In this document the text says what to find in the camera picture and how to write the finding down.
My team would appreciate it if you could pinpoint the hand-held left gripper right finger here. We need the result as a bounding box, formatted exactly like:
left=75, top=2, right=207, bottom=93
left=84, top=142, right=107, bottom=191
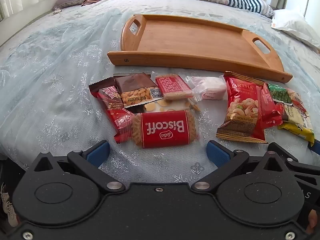
left=191, top=140, right=299, bottom=195

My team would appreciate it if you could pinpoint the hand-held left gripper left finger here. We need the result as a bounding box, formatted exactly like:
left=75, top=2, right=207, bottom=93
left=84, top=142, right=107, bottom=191
left=30, top=140, right=126, bottom=195

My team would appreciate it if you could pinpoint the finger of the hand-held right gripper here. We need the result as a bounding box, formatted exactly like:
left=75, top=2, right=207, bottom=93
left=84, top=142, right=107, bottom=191
left=308, top=139, right=320, bottom=155
left=267, top=142, right=320, bottom=175

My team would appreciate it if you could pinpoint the yellow snack packet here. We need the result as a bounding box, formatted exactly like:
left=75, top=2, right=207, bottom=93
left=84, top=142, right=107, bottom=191
left=277, top=104, right=315, bottom=147

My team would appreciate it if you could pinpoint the red snack bar packet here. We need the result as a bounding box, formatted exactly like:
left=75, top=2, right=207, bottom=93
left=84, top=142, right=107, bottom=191
left=96, top=86, right=135, bottom=143

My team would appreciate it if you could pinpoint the small red packet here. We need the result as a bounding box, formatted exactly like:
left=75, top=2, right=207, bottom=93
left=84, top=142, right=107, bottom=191
left=260, top=82, right=283, bottom=129

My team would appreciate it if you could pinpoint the red cashew nut bag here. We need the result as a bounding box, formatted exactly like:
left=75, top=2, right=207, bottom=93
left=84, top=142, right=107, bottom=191
left=216, top=71, right=268, bottom=144

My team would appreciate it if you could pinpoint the red white snack packet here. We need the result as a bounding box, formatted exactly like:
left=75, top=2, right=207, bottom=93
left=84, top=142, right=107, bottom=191
left=286, top=88, right=308, bottom=114

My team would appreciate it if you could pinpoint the green peas packet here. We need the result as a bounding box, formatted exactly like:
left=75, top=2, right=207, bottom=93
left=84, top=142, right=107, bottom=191
left=267, top=83, right=293, bottom=105

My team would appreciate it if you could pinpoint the red caramel biscuit packet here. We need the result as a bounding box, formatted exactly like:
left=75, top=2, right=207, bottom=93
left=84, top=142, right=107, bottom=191
left=132, top=110, right=198, bottom=149

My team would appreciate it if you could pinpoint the pink white candy packet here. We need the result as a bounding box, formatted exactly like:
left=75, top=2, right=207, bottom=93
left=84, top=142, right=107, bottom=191
left=186, top=75, right=229, bottom=100

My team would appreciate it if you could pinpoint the clear round cracker packet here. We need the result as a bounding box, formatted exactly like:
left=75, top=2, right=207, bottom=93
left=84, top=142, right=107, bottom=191
left=135, top=97, right=202, bottom=114

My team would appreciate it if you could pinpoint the brown peanut packet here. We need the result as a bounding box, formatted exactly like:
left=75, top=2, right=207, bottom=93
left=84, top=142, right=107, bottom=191
left=113, top=72, right=164, bottom=108

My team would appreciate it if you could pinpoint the red label cracker packet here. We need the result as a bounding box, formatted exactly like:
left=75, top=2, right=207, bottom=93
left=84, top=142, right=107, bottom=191
left=155, top=74, right=195, bottom=101

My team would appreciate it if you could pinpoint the wooden tray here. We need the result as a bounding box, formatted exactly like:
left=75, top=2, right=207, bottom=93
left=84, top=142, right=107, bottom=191
left=107, top=14, right=293, bottom=83

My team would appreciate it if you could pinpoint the person's right hand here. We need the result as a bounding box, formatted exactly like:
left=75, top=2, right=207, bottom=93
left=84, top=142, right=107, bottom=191
left=305, top=209, right=320, bottom=235

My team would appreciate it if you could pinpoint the white sneaker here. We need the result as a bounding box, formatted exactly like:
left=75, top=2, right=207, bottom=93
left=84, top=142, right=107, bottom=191
left=0, top=182, right=19, bottom=228

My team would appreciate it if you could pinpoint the white pillow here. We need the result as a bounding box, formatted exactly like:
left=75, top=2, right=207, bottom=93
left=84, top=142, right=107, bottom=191
left=271, top=9, right=320, bottom=53

